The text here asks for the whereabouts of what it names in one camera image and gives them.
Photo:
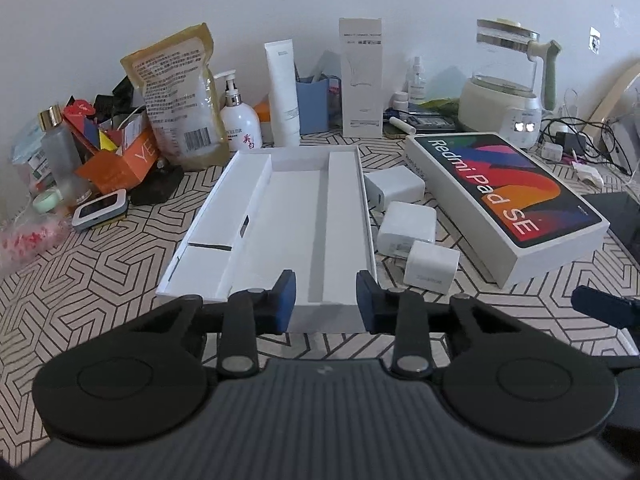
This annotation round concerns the black calculator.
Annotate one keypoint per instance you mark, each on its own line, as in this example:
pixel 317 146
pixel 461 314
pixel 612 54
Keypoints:
pixel 431 122

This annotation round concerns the blue pen holder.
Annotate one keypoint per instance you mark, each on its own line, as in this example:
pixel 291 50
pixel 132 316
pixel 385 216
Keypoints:
pixel 312 107

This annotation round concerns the curved wooden chair back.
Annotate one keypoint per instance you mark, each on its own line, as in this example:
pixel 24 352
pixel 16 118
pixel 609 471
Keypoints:
pixel 612 92

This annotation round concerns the grey device with screen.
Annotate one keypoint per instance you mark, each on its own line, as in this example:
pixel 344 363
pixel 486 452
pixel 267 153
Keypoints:
pixel 97 210

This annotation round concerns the orange cardboard box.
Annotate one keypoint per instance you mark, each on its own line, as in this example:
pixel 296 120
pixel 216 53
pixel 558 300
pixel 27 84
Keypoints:
pixel 127 165

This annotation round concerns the blue face mask pack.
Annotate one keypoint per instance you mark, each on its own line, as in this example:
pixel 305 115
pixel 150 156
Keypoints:
pixel 25 147

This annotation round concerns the orange tub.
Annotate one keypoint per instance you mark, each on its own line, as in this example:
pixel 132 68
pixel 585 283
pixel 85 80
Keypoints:
pixel 262 117

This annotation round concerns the red packet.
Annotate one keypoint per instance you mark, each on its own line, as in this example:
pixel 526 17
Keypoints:
pixel 80 110

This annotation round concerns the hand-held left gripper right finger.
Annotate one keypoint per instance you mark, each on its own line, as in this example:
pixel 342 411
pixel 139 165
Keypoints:
pixel 365 306

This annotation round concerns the white plug adapter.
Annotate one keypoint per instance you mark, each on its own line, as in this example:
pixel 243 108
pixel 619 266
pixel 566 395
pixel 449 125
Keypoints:
pixel 552 151

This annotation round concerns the patterned desktop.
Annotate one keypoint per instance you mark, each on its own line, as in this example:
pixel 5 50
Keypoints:
pixel 100 280

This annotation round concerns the green round jar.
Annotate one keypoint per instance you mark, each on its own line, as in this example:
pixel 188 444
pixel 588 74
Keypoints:
pixel 46 201

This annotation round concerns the plastic bag red pieces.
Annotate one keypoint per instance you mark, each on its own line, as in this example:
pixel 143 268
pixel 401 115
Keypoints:
pixel 30 240

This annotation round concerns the gold barcode bag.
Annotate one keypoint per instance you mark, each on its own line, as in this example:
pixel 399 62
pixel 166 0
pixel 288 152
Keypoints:
pixel 177 95

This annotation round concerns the white squeeze tube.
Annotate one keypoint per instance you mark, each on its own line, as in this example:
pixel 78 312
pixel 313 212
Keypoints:
pixel 282 95

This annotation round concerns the small clear spray bottle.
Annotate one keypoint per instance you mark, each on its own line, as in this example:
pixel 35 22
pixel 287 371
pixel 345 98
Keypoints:
pixel 416 87

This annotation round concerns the black flat pouch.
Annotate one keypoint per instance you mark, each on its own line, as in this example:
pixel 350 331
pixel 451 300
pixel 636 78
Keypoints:
pixel 157 185

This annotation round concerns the white box tray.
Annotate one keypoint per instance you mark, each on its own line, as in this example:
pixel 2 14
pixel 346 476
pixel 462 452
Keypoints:
pixel 295 220

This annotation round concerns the green packet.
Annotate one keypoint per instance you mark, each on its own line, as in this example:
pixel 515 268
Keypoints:
pixel 442 106

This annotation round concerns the white pump bottle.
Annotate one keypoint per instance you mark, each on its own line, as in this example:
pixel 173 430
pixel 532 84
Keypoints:
pixel 241 125

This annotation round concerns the dark flat panel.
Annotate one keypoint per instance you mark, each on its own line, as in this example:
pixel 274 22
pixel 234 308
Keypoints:
pixel 617 220

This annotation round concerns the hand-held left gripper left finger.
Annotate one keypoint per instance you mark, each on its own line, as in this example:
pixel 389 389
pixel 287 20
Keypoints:
pixel 285 306

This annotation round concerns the tall white carton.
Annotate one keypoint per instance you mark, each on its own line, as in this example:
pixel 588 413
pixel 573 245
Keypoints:
pixel 361 77

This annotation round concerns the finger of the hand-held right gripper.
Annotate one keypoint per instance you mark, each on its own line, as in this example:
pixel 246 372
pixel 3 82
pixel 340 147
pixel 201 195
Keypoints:
pixel 597 304

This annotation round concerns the frosted bottle gold cap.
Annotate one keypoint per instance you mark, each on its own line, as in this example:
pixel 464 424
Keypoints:
pixel 62 157

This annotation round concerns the black plug adapter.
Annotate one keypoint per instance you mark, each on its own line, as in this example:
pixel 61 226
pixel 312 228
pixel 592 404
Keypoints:
pixel 570 141

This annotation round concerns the colourful tablet box lid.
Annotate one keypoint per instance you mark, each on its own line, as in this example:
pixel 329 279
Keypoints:
pixel 505 185

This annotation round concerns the white lip balm stick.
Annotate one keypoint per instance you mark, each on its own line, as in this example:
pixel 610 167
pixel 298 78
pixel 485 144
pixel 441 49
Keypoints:
pixel 401 125

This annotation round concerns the small white jar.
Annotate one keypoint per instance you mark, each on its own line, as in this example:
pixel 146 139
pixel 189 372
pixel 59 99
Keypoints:
pixel 400 101

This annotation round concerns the white charger block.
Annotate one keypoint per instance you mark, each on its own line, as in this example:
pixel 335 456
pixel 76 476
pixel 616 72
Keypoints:
pixel 431 265
pixel 397 187
pixel 407 227

